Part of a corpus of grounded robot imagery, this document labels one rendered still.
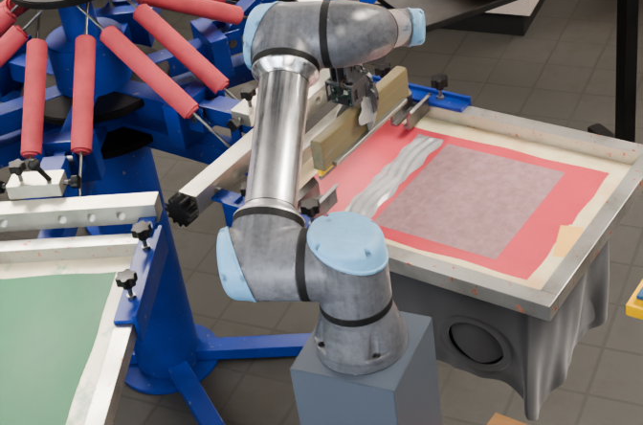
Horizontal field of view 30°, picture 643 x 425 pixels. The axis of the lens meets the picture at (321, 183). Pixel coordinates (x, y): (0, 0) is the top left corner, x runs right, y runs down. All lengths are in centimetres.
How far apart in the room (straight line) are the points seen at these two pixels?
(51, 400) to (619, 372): 182
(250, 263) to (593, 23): 369
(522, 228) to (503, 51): 266
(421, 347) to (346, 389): 15
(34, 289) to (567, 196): 117
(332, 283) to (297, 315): 207
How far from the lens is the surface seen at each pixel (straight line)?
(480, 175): 274
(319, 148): 257
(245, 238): 185
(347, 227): 183
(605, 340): 372
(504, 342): 255
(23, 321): 258
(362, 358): 189
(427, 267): 243
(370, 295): 184
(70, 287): 263
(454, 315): 258
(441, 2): 350
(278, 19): 204
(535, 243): 253
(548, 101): 481
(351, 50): 202
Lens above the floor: 252
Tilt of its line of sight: 34 degrees down
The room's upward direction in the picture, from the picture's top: 9 degrees counter-clockwise
